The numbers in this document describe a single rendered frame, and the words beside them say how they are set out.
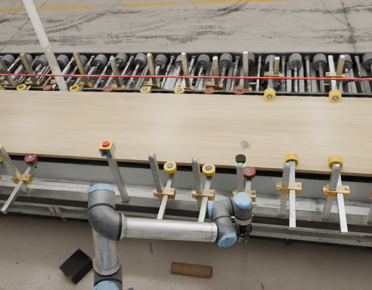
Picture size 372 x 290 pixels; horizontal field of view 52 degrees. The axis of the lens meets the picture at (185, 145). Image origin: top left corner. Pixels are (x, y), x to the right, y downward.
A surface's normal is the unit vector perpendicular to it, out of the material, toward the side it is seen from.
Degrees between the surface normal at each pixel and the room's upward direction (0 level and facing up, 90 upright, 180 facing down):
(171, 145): 0
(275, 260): 0
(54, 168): 90
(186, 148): 0
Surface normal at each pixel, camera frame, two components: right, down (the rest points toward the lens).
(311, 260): -0.11, -0.71
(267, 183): -0.18, 0.70
